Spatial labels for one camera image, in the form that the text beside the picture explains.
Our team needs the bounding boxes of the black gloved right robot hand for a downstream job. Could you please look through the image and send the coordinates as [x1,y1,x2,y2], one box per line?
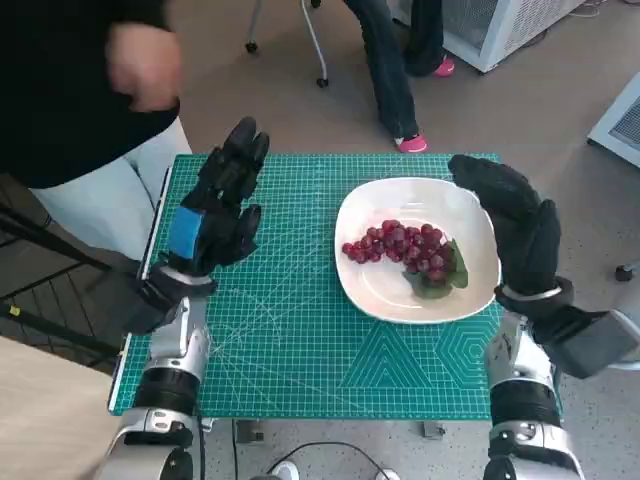
[448,153,564,298]

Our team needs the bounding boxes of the red toy grapes with leaf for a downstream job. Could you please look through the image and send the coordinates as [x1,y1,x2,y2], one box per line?
[342,219,471,300]

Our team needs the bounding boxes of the white square plate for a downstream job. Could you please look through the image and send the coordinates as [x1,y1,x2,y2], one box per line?
[333,177,503,325]

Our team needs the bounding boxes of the white mesh cabinet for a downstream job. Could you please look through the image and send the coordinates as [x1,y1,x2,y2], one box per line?
[392,0,591,74]
[587,69,640,169]

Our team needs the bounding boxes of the person in pink shoes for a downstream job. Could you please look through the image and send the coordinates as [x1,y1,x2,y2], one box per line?
[344,0,456,154]

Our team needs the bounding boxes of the green cutting mat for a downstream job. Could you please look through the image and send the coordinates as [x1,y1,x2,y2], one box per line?
[108,152,564,421]

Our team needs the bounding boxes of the grey rolling chair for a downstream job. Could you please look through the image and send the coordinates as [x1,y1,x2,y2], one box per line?
[244,0,331,89]

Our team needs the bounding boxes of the person in black top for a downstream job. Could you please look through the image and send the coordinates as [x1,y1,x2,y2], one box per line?
[0,0,194,264]

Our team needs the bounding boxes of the beige wooden desk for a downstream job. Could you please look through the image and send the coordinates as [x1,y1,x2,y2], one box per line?
[0,334,126,480]

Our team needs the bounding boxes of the black tripod stand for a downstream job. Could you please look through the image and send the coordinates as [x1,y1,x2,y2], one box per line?
[0,204,141,361]

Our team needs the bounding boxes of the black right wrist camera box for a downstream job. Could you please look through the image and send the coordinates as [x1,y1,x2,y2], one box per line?
[534,309,640,380]

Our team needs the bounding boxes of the black floor cable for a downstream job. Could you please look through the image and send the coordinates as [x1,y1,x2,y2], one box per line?
[264,442,381,480]

